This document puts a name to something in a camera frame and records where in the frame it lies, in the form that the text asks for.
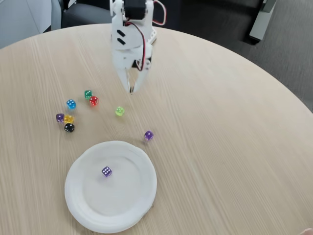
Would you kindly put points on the purple dice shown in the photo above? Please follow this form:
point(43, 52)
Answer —
point(106, 172)
point(149, 135)
point(60, 117)

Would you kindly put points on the lime green dice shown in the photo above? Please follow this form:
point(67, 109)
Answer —
point(119, 111)

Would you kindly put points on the red dice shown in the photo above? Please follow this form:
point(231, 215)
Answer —
point(94, 100)

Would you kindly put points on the dark green dice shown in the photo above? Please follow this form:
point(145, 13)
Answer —
point(88, 94)

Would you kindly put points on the blue dice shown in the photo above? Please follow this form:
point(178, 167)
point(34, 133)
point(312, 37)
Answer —
point(71, 104)

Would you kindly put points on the yellow dice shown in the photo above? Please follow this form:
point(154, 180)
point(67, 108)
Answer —
point(69, 119)

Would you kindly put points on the black dice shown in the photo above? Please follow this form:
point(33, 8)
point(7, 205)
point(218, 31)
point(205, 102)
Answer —
point(69, 127)

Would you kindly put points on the white paper plate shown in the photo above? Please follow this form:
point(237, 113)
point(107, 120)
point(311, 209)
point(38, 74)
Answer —
point(110, 198)

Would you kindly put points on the person's hand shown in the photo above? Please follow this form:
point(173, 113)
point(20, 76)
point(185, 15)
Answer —
point(308, 232)

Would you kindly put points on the dark office chair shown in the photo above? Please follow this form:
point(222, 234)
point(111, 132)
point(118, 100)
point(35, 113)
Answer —
point(85, 16)

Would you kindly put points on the light grey cabinet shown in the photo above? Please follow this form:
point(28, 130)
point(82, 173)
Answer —
point(22, 19)

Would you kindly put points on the grey desk leg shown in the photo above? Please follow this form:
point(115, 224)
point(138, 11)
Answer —
point(261, 22)

